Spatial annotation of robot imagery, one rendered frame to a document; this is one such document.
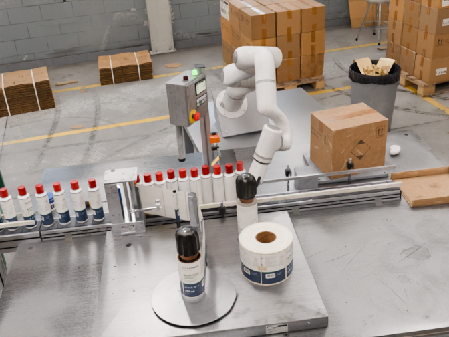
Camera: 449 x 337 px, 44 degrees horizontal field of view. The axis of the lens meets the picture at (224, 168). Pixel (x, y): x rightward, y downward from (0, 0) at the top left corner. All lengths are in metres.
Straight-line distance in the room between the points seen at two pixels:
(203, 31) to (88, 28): 1.57
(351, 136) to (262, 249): 0.93
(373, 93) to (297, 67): 1.39
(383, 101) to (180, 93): 2.95
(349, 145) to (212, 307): 1.15
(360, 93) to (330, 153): 2.29
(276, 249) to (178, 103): 0.74
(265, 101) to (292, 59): 3.65
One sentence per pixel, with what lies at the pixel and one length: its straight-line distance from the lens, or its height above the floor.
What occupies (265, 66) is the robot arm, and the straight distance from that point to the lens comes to 2.48.
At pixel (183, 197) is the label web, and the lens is 2.36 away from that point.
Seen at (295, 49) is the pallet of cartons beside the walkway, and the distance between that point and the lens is 6.06.
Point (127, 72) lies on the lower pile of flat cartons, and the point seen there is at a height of 0.12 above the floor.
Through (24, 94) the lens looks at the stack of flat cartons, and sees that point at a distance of 6.42.
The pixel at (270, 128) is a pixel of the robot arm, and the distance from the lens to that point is 2.41.
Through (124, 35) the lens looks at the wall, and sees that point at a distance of 7.91.
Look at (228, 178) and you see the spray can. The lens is 2.48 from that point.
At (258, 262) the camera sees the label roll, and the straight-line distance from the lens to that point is 2.05.
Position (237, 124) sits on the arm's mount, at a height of 0.89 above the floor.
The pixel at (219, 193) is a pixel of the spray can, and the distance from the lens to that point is 2.51.
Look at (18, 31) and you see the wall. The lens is 7.87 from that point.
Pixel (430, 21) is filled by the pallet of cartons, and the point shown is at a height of 0.77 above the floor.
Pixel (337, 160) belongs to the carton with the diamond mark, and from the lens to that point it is 2.77.
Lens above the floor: 2.26
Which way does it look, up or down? 29 degrees down
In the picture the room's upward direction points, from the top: 4 degrees counter-clockwise
